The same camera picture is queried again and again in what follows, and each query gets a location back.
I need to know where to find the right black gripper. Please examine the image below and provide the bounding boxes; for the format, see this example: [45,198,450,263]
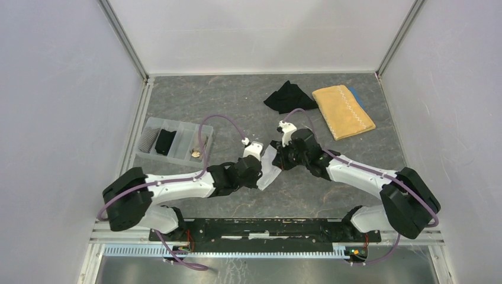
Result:
[272,138,309,172]

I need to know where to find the white underwear black waistband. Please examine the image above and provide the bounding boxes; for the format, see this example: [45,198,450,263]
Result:
[256,146,282,191]

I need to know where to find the black underwear beige waistband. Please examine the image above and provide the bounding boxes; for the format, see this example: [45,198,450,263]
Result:
[155,129,177,156]

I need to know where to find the clear plastic organizer box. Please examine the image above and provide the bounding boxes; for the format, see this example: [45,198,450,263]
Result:
[134,117,214,169]

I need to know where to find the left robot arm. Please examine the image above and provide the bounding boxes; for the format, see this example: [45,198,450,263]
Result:
[98,156,262,241]

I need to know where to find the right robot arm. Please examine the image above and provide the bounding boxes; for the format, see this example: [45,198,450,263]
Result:
[270,128,441,241]

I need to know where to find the folded yellow towel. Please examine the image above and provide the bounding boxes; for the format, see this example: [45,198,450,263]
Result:
[312,85,376,140]

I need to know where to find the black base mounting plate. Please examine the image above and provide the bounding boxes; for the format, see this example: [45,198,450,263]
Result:
[162,218,382,253]

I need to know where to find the blue cloth under towel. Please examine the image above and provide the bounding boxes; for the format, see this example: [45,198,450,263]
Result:
[348,87,365,110]

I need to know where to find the grey striped rolled cloth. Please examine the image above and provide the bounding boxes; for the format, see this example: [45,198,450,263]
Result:
[137,127,160,153]

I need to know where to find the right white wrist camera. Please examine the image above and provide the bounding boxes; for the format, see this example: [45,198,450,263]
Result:
[278,121,297,147]

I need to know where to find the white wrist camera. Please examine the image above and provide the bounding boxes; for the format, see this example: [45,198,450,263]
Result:
[242,137,263,161]
[278,121,297,147]

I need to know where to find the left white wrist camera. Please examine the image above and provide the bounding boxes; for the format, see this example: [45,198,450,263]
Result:
[242,137,263,161]

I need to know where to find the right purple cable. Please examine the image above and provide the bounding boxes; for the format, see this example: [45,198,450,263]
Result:
[281,108,440,266]

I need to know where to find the purple cable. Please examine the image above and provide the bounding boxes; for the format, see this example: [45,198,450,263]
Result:
[281,108,440,266]
[96,114,249,272]

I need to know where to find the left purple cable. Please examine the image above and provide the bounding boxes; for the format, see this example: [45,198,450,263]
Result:
[96,114,249,272]

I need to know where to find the aluminium frame rail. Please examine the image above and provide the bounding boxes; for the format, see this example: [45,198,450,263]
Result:
[90,218,446,260]

